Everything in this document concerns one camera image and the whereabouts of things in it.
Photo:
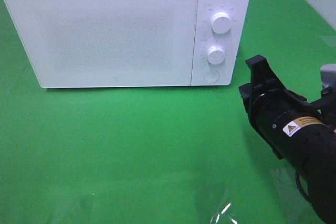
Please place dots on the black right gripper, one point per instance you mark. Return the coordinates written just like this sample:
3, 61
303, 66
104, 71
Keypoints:
294, 128

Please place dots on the round door release button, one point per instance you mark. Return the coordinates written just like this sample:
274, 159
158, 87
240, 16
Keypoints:
212, 76

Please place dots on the white microwave door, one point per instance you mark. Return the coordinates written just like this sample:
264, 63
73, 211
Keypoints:
107, 43

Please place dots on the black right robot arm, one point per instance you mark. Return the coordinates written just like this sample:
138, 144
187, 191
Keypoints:
320, 174

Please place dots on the lower white microwave knob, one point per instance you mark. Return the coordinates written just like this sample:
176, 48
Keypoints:
216, 55

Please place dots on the white microwave knob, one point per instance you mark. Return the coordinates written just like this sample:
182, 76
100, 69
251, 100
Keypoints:
221, 21
216, 55

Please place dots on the upper white microwave knob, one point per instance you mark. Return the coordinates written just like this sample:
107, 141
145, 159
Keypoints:
221, 21

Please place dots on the green table cloth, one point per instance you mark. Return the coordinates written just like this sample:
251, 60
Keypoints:
156, 155

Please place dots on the clear plastic film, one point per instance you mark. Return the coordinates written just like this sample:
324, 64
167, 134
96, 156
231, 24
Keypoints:
224, 214

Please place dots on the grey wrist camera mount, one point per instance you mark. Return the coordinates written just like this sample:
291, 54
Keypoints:
328, 75

